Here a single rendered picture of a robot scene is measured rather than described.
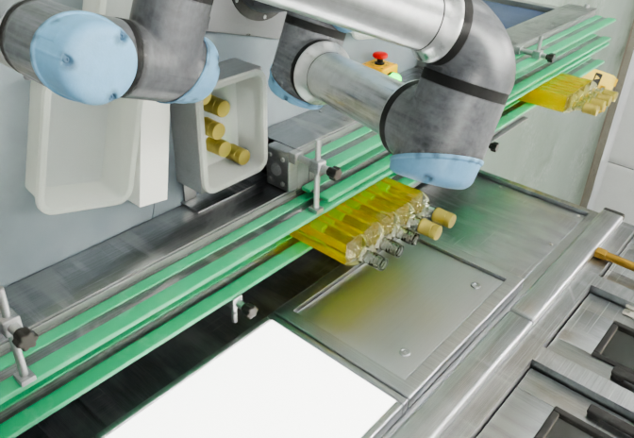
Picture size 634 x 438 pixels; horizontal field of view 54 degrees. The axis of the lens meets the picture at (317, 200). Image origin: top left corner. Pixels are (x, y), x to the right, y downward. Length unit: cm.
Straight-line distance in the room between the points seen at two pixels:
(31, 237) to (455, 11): 78
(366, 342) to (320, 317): 11
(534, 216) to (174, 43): 135
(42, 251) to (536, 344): 97
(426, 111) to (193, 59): 31
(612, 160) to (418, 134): 686
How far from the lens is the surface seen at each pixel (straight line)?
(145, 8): 64
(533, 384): 132
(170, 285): 114
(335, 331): 127
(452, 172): 81
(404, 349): 125
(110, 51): 57
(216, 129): 123
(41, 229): 117
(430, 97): 80
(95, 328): 107
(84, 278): 115
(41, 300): 113
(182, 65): 64
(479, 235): 168
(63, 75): 56
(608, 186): 775
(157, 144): 115
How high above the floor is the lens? 168
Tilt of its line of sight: 34 degrees down
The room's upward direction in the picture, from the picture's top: 115 degrees clockwise
